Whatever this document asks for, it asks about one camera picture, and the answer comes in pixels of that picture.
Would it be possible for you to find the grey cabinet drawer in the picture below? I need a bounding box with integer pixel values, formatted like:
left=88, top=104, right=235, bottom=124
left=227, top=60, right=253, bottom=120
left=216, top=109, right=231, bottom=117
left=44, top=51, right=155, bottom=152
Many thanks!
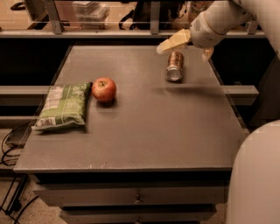
left=59, top=206, right=216, bottom=224
left=34, top=182, right=228, bottom=207

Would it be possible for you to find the grey metal shelf rail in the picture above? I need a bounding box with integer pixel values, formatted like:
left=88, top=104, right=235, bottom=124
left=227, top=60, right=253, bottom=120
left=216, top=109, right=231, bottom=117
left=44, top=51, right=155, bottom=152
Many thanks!
left=0, top=0, right=267, bottom=39

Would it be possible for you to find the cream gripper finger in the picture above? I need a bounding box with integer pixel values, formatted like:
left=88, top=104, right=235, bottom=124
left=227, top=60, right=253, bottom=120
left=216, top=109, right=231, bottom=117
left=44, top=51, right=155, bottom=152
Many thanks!
left=156, top=29, right=191, bottom=54
left=202, top=47, right=214, bottom=62

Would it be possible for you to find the clear plastic container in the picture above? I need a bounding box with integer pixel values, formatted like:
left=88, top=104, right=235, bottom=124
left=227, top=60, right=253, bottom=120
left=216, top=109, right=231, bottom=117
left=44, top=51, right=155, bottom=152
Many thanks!
left=72, top=1, right=110, bottom=30

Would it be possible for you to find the black bag on shelf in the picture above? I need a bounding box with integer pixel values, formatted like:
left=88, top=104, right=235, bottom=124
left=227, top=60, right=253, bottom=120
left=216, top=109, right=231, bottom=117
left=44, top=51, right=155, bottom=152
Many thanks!
left=118, top=0, right=186, bottom=30

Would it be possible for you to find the grey cabinet upper drawer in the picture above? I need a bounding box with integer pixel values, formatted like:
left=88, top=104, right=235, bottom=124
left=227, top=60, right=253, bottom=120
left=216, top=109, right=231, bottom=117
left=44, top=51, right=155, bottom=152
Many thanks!
left=34, top=182, right=228, bottom=207

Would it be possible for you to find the colourful snack bag on shelf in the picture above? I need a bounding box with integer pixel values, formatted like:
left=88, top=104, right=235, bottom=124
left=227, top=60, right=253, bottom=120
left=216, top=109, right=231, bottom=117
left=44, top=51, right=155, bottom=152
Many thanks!
left=186, top=1, right=212, bottom=22

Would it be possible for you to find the black cables left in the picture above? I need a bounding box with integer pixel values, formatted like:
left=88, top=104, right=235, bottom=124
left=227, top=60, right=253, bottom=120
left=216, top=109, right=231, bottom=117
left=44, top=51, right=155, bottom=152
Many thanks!
left=0, top=122, right=39, bottom=224

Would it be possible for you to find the orange soda can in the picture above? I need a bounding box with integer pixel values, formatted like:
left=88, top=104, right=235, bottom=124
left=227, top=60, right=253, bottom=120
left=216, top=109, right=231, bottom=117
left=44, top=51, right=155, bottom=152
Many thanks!
left=165, top=51, right=184, bottom=81

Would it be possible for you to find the green chip bag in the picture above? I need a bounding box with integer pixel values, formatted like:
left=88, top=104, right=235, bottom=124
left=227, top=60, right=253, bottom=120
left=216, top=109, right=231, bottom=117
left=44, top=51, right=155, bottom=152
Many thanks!
left=32, top=82, right=92, bottom=131

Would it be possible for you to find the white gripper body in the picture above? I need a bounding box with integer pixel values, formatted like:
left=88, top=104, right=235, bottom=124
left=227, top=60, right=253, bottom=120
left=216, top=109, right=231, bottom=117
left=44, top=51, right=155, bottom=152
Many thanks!
left=190, top=11, right=227, bottom=48

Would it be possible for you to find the grey cabinet lower drawer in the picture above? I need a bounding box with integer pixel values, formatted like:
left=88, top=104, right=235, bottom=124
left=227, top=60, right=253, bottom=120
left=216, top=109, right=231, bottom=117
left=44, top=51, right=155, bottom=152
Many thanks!
left=59, top=206, right=216, bottom=224

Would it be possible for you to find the red apple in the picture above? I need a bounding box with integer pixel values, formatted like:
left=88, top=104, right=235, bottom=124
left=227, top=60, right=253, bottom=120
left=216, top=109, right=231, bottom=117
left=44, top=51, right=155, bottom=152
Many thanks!
left=92, top=77, right=116, bottom=103

